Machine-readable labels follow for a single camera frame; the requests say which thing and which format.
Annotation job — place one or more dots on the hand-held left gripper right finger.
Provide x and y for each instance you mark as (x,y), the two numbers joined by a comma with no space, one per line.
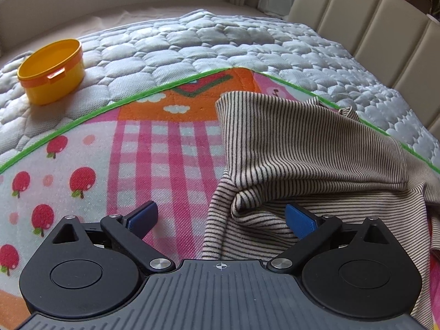
(298,220)

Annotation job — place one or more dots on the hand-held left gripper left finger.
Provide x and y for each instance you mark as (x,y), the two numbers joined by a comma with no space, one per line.
(144,215)

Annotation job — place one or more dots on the striped beige garment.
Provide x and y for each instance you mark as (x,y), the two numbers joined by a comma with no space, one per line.
(302,151)

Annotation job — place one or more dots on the colourful cartoon play mat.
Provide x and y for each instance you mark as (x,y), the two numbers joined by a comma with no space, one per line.
(113,165)

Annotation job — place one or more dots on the yellow plastic container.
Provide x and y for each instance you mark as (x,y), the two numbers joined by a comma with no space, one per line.
(51,75)

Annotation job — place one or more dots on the grey quilted mattress pad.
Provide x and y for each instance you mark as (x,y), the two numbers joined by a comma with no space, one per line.
(192,44)

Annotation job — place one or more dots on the beige padded headboard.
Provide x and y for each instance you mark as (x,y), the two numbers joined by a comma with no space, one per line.
(378,31)

